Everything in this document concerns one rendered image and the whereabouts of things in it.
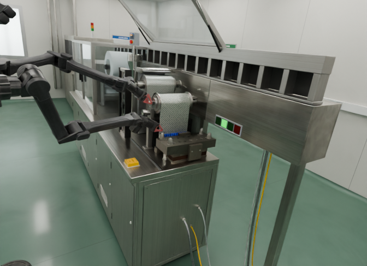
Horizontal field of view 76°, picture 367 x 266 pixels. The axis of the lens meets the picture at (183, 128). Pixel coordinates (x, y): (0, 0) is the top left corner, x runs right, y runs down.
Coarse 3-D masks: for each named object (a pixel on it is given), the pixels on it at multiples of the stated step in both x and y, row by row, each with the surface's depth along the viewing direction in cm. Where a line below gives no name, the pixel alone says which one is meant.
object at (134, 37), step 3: (129, 33) 194; (132, 33) 192; (135, 33) 191; (138, 33) 193; (129, 36) 195; (132, 36) 193; (135, 36) 192; (138, 36) 194; (129, 39) 196; (132, 39) 194; (135, 39) 193; (138, 39) 195; (129, 42) 194; (132, 42) 194; (135, 42) 193; (138, 42) 195; (138, 45) 196
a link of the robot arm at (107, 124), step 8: (80, 120) 124; (104, 120) 131; (112, 120) 134; (120, 120) 137; (128, 120) 141; (136, 120) 145; (88, 128) 122; (96, 128) 127; (104, 128) 131; (112, 128) 136; (80, 136) 118; (88, 136) 122
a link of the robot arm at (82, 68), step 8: (64, 56) 145; (72, 56) 147; (72, 64) 146; (80, 64) 148; (80, 72) 147; (88, 72) 146; (96, 72) 147; (104, 80) 147; (112, 80) 146; (112, 88) 148; (120, 88) 148
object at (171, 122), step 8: (176, 112) 167; (184, 112) 171; (160, 120) 162; (168, 120) 166; (176, 120) 170; (184, 120) 173; (160, 128) 165; (168, 128) 168; (176, 128) 172; (184, 128) 176
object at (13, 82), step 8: (0, 80) 78; (8, 80) 79; (16, 80) 81; (0, 88) 77; (8, 88) 79; (16, 88) 81; (0, 96) 78; (8, 96) 80; (16, 96) 85; (0, 104) 78
